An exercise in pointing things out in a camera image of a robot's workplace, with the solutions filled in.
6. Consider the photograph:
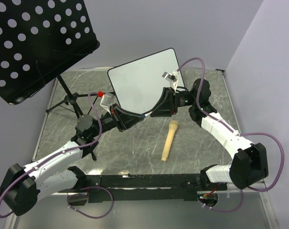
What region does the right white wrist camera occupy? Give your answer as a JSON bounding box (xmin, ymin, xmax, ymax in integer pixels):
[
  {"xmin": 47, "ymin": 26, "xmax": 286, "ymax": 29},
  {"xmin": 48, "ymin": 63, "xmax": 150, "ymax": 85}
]
[{"xmin": 162, "ymin": 71, "xmax": 179, "ymax": 91}]

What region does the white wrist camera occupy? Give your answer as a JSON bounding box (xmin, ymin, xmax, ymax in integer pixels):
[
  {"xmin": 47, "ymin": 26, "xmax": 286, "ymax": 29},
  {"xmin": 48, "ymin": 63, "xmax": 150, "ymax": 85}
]
[
  {"xmin": 162, "ymin": 71, "xmax": 179, "ymax": 91},
  {"xmin": 97, "ymin": 91, "xmax": 115, "ymax": 113}
]

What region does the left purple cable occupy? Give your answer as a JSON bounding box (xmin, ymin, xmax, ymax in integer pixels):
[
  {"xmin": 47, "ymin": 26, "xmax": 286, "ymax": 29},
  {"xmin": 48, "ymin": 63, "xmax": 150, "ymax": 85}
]
[{"xmin": 0, "ymin": 92, "xmax": 114, "ymax": 219}]

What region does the aluminium rail frame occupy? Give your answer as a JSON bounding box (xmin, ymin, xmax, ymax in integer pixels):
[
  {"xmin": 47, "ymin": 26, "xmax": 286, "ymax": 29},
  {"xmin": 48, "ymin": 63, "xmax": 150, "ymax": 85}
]
[{"xmin": 3, "ymin": 69, "xmax": 59, "ymax": 229}]

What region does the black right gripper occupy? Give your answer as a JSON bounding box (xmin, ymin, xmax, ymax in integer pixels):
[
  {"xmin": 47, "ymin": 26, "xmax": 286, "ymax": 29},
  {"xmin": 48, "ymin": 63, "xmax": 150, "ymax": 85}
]
[{"xmin": 149, "ymin": 87, "xmax": 197, "ymax": 118}]

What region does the white blue whiteboard marker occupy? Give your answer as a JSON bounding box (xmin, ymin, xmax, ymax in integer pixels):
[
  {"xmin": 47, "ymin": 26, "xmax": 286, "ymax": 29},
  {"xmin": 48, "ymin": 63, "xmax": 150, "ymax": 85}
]
[{"xmin": 140, "ymin": 112, "xmax": 151, "ymax": 118}]

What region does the black perforated music stand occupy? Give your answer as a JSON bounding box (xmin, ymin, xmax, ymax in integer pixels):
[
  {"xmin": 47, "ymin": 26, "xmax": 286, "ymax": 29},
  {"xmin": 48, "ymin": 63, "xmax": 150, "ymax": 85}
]
[{"xmin": 0, "ymin": 0, "xmax": 101, "ymax": 161}]

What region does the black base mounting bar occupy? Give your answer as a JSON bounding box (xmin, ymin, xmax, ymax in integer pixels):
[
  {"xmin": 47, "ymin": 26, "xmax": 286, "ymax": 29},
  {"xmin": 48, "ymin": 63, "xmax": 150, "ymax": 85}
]
[{"xmin": 68, "ymin": 166, "xmax": 227, "ymax": 203}]

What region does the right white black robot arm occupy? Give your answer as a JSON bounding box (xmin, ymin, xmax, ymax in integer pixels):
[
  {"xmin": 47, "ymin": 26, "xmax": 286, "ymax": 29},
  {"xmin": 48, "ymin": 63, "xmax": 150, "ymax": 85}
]
[{"xmin": 150, "ymin": 79, "xmax": 268, "ymax": 190}]

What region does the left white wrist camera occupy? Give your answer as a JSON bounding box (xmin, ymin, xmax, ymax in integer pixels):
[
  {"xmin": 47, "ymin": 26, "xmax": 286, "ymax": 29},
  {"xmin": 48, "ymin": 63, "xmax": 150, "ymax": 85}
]
[{"xmin": 97, "ymin": 91, "xmax": 115, "ymax": 113}]

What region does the beige toy microphone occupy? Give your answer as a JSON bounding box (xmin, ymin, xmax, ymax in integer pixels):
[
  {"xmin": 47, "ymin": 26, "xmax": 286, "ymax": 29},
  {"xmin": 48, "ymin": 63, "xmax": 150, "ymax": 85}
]
[{"xmin": 161, "ymin": 120, "xmax": 178, "ymax": 162}]

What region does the white whiteboard black frame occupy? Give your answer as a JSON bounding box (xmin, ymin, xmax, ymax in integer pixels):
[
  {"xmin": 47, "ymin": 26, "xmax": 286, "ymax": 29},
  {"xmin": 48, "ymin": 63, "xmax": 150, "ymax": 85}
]
[{"xmin": 107, "ymin": 48, "xmax": 179, "ymax": 114}]

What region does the purple cable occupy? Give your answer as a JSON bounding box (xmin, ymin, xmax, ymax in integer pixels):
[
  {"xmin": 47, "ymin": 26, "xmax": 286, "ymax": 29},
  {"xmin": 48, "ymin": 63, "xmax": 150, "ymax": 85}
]
[
  {"xmin": 175, "ymin": 57, "xmax": 285, "ymax": 212},
  {"xmin": 0, "ymin": 92, "xmax": 114, "ymax": 219}
]

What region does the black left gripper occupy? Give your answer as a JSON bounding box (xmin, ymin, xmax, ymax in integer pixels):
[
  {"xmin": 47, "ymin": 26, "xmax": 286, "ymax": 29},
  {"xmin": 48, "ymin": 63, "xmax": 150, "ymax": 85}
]
[{"xmin": 90, "ymin": 103, "xmax": 143, "ymax": 137}]

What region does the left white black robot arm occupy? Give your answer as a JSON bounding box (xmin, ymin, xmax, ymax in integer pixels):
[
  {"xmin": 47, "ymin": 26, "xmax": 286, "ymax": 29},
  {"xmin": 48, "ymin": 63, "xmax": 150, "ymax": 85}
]
[{"xmin": 0, "ymin": 104, "xmax": 145, "ymax": 218}]

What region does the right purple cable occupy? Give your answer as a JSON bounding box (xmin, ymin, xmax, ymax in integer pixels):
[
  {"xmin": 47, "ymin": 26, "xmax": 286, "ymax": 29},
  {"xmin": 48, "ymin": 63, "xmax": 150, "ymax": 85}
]
[{"xmin": 175, "ymin": 57, "xmax": 285, "ymax": 212}]

